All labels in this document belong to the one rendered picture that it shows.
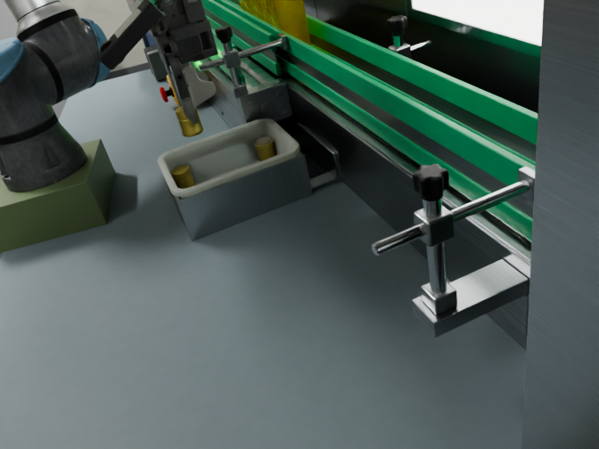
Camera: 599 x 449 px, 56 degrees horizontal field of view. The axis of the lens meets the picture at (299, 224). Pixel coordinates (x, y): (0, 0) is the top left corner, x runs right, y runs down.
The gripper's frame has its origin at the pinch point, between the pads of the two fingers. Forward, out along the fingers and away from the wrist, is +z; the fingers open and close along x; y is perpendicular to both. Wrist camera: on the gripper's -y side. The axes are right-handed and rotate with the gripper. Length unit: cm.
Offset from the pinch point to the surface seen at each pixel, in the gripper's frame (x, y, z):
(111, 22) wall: 342, 0, 46
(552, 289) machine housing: -76, 6, -15
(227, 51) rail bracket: 8.9, 11.0, -5.1
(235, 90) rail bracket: 8.3, 10.5, 1.9
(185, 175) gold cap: 1.5, -3.4, 11.2
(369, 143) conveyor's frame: -22.8, 21.5, 4.4
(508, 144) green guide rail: -41, 31, 1
